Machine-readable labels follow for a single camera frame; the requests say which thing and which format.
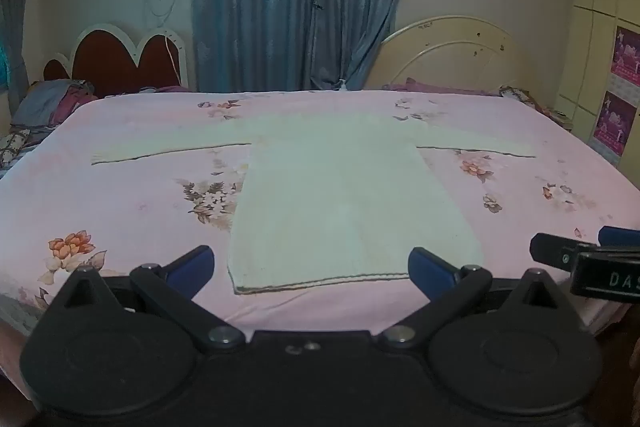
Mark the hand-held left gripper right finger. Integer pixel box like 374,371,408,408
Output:
382,247,576,352

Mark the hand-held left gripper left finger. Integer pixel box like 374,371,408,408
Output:
50,245,246,355

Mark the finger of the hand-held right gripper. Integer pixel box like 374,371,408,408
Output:
530,233,598,269
598,226,640,248

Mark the white knit sweater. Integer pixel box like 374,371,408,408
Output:
90,112,537,295

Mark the pink floral bedsheet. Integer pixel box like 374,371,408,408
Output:
0,89,640,388

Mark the floral pillow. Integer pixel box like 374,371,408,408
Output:
500,86,545,111

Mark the cream arched headboard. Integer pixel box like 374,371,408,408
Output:
365,14,538,95

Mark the patterned pillow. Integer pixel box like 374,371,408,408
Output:
0,127,35,170

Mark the red heart-shaped headboard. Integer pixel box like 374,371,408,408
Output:
42,23,193,100

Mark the blue and purple quilt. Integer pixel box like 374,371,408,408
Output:
12,79,99,128

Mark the cream wardrobe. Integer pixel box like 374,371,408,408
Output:
557,0,640,158

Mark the grey side curtain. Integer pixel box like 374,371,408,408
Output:
0,0,40,120

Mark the pink wall poster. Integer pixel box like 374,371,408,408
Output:
610,26,640,85
593,91,638,158

